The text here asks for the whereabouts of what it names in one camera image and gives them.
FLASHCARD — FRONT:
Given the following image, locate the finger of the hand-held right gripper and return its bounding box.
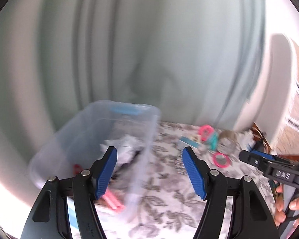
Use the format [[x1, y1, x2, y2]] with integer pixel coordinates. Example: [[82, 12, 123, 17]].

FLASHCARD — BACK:
[[250, 149, 299, 166], [239, 150, 277, 173]]

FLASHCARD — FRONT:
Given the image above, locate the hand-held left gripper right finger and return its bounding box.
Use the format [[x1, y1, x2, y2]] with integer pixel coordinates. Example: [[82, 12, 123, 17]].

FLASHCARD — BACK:
[[182, 146, 281, 239]]

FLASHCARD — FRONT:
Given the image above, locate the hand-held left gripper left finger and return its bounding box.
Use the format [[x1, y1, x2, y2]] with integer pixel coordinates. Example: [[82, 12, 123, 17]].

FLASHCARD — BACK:
[[21, 146, 118, 239]]

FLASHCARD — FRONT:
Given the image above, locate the pink hair claw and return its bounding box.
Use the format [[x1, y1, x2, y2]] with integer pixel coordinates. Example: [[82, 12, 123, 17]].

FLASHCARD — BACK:
[[101, 190, 126, 210]]

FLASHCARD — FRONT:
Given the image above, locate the clear plastic storage box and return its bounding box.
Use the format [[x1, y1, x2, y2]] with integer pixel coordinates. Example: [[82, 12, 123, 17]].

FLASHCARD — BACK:
[[27, 100, 162, 223]]

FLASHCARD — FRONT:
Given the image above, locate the person's right hand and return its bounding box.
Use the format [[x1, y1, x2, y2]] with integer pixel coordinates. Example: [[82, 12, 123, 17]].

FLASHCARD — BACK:
[[275, 185, 299, 227]]

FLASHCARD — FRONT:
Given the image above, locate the wooden headboard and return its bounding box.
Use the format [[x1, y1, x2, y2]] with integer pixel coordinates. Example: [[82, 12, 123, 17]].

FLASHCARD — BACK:
[[253, 122, 299, 162]]

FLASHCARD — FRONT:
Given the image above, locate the pink round mirror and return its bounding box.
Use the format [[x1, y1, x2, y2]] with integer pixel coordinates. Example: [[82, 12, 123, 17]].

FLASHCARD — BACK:
[[212, 152, 231, 168]]

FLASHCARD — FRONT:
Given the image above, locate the blue card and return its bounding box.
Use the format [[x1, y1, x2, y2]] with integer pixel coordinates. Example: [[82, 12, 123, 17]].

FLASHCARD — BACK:
[[179, 136, 201, 148]]

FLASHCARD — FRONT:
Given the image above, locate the floral table cloth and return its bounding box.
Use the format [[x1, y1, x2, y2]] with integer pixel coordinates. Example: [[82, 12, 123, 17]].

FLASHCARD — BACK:
[[67, 121, 277, 239]]

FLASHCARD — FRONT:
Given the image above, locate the teal hair clip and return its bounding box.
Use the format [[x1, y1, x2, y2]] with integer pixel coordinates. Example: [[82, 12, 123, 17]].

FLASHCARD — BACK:
[[208, 132, 220, 151]]

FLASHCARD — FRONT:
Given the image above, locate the pale green curtain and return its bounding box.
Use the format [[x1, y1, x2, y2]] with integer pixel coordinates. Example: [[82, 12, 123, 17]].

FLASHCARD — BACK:
[[0, 0, 267, 155]]

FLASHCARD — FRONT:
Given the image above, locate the pink hair ring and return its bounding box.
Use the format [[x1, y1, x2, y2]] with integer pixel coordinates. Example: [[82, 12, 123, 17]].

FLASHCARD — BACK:
[[198, 125, 216, 141]]

